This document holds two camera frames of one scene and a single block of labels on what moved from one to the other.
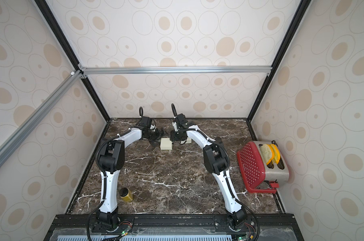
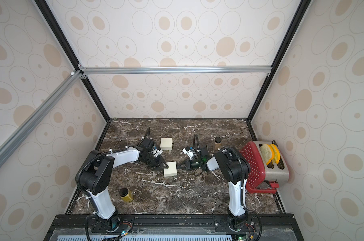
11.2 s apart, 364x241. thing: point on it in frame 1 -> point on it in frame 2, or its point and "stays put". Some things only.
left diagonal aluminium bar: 1,153 stays put
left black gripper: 158,136 -> 160,160
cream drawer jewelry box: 166,144 stays put
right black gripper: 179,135 -> 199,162
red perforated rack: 253,168 stays put
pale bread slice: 267,152 stays put
